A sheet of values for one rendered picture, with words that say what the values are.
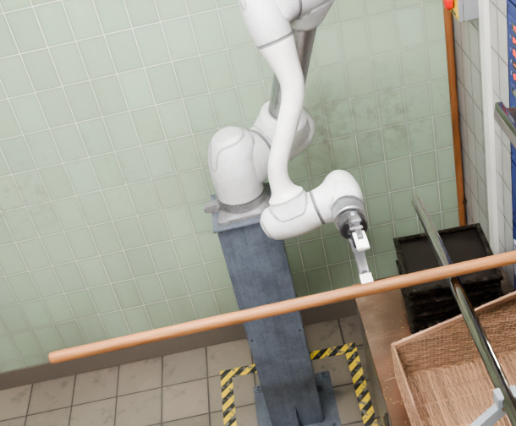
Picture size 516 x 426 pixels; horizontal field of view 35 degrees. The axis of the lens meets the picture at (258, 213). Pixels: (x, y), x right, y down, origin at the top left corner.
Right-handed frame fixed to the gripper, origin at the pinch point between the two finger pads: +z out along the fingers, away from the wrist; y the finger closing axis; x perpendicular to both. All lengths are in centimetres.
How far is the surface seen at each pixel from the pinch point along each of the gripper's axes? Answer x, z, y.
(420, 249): -23, -50, 39
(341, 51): -15, -115, -5
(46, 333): 129, -114, 94
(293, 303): 19.1, 9.0, -1.6
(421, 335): -14.7, -17.6, 44.4
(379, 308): -7, -51, 61
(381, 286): -1.8, 9.5, -1.3
